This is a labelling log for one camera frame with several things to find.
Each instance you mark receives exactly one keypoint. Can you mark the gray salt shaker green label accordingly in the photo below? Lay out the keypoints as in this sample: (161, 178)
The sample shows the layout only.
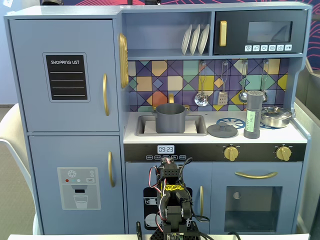
(252, 105)

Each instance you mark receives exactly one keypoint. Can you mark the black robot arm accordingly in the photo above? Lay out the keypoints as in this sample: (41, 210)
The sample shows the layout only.
(172, 200)

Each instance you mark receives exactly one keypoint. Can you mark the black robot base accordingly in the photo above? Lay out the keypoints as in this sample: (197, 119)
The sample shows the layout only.
(172, 236)

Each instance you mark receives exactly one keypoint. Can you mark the gray plastic pot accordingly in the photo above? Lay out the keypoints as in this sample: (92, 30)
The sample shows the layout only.
(170, 120)

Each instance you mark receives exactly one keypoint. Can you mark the gold toy faucet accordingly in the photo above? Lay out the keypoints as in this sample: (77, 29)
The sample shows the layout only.
(171, 98)

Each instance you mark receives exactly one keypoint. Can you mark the gray toy sink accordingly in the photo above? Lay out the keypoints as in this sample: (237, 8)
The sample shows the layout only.
(200, 125)

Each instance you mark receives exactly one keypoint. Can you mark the metal skimmer spoon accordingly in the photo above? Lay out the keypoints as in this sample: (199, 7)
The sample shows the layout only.
(201, 99)

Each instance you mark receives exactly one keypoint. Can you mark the black control panel with clock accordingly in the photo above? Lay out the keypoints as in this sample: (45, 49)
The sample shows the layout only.
(205, 152)

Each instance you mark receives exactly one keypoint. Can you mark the gray pot lid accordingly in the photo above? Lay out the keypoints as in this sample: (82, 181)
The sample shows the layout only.
(220, 131)

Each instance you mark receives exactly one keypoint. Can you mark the blue dishwasher door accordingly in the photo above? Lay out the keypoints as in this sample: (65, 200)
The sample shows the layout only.
(135, 180)

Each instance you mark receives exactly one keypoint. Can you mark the metal slotted spatula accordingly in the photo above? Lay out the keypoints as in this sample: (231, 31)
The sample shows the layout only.
(222, 98)

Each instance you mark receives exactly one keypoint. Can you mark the gold toy phone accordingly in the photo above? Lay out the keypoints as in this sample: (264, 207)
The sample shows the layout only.
(123, 60)

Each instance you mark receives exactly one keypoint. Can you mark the gold stove knob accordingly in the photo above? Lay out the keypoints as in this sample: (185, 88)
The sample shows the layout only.
(283, 153)
(230, 153)

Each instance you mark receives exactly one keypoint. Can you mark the white toy plate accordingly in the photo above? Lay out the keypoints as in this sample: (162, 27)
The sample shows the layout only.
(186, 40)
(204, 38)
(195, 40)

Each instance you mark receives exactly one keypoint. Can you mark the blue oven door with window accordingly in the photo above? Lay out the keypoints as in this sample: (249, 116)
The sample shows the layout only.
(220, 180)

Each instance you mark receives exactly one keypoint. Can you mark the metal ladle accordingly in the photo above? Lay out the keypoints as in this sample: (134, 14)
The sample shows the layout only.
(242, 96)

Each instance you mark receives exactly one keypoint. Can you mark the blue wooden toy kitchen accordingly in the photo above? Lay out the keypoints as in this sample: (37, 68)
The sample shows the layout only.
(162, 30)

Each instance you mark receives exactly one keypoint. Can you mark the black shopping list board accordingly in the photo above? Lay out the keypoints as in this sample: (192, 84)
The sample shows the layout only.
(66, 75)

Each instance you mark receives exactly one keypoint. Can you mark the gray water dispenser sticker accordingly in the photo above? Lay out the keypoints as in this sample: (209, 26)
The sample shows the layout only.
(80, 190)

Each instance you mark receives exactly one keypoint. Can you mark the metal hanging spoon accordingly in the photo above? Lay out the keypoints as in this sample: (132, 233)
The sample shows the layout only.
(264, 82)

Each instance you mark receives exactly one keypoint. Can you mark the black table clamp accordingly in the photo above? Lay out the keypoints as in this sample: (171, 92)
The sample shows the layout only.
(138, 230)

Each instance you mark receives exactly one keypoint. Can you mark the steel pot with lid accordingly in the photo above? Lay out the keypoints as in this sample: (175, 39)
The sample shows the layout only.
(275, 117)

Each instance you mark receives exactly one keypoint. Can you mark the blue fridge door with dispenser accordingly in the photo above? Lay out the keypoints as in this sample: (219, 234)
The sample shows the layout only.
(45, 155)

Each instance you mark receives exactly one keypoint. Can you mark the black toy microwave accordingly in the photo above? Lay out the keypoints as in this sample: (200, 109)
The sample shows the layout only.
(237, 25)

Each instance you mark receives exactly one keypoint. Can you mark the tall blue fridge door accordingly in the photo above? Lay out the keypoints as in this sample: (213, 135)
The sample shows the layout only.
(30, 100)

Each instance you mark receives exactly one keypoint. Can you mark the white chair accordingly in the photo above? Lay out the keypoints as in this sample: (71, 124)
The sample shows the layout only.
(12, 130)

